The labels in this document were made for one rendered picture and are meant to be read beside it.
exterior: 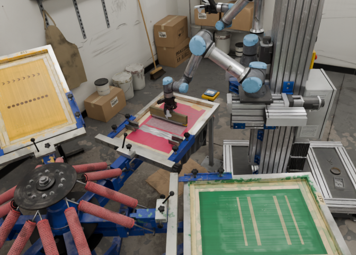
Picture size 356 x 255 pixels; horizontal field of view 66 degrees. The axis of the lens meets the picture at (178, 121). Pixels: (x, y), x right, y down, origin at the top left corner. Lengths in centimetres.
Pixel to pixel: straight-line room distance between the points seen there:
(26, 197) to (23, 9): 250
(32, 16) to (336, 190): 362
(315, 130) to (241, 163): 87
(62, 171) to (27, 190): 18
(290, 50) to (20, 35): 279
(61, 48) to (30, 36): 38
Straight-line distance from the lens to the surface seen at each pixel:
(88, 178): 160
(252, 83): 179
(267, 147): 257
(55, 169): 159
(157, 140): 212
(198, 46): 178
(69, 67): 393
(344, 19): 513
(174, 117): 221
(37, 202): 147
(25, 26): 364
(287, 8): 201
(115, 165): 187
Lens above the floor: 231
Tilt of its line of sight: 37 degrees down
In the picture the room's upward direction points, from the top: 6 degrees counter-clockwise
